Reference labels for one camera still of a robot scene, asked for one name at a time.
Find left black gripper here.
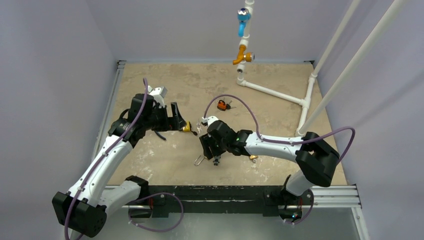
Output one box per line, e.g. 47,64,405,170
143,102,186,132

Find yellow black padlock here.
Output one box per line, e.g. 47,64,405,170
181,121,198,136

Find black key bunch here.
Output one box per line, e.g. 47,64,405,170
213,158,220,166

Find brass padlock long shackle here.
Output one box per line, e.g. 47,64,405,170
193,155,208,166

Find orange black padlock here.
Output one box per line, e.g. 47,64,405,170
216,99,234,112

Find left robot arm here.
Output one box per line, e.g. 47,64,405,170
52,93,187,240

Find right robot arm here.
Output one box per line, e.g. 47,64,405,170
199,116,340,204

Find brass padlock open shackle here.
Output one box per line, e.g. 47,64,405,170
249,155,258,163

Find black base bar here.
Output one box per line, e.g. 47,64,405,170
126,175,313,220

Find orange tap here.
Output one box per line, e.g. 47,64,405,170
232,44,255,65

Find blue tap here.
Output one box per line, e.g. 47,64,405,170
237,7,251,37

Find white diagonal pole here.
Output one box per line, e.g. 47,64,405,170
296,0,406,136

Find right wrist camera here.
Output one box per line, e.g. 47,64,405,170
200,116,219,127

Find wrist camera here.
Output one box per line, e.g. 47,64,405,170
147,85,168,108
200,116,219,127

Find blue handled pliers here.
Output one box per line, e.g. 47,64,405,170
154,130,167,141

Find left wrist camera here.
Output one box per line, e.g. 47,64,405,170
147,85,168,108

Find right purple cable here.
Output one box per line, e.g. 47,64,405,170
202,94,357,167

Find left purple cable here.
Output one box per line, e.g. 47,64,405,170
63,77,149,237

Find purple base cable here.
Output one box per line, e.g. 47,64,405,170
127,192,185,234

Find aluminium frame rail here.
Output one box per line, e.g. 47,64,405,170
91,60,127,162

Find white pvc pipe frame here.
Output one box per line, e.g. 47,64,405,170
235,0,318,135

